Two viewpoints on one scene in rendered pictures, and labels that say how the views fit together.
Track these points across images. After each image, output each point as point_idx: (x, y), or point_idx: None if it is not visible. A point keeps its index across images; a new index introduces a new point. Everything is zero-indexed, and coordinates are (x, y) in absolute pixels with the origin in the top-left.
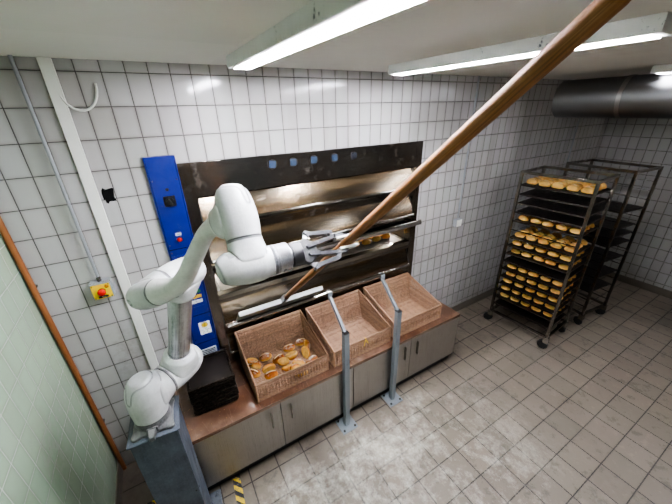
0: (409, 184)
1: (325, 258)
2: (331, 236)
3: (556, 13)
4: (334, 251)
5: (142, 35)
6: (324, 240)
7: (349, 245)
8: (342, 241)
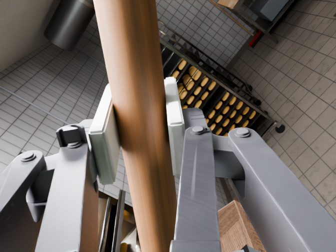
0: None
1: None
2: (70, 156)
3: None
4: (197, 153)
5: None
6: (73, 200)
7: (170, 95)
8: (132, 135)
